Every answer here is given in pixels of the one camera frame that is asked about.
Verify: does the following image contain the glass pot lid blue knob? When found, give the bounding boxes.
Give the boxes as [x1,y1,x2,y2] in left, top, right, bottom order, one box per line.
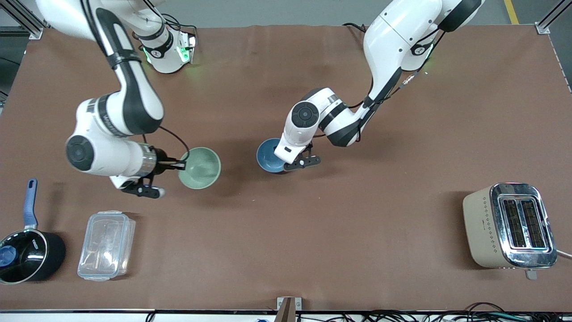
[0,229,48,284]

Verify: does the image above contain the tangled black floor cables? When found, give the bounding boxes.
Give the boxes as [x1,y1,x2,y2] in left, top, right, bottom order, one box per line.
[331,302,572,322]

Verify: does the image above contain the black pot blue handle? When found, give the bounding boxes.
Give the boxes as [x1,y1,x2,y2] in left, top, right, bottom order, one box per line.
[0,178,67,285]

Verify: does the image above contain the green bowl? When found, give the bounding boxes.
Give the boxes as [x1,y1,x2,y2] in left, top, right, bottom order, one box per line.
[178,147,222,191]

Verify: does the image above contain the aluminium frame profile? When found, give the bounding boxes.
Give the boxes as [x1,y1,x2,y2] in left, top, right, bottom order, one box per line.
[0,0,44,40]
[534,0,572,35]

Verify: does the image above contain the metal base bracket green light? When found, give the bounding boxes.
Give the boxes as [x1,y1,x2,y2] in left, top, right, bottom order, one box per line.
[177,32,198,64]

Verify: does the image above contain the brown table mat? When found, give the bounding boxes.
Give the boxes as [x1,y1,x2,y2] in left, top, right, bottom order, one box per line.
[0,23,572,312]

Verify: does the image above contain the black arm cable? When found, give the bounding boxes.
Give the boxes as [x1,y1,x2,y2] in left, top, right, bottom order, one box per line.
[158,125,191,162]
[313,27,446,140]

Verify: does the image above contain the metal bracket with wooden post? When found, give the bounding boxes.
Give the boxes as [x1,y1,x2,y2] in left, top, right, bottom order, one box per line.
[276,297,303,322]

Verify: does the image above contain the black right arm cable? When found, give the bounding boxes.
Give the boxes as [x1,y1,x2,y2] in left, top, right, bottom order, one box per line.
[158,125,191,162]

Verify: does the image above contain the beige chrome toaster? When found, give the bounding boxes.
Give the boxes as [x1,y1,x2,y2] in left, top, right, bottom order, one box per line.
[462,182,558,281]

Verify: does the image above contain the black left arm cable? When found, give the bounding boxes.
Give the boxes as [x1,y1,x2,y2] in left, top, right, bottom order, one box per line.
[313,27,446,140]

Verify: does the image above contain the blue bowl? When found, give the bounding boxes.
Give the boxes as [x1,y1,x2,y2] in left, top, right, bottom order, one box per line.
[256,138,292,174]

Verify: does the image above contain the clear plastic food container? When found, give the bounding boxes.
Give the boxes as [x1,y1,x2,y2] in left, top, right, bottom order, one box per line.
[77,210,136,282]

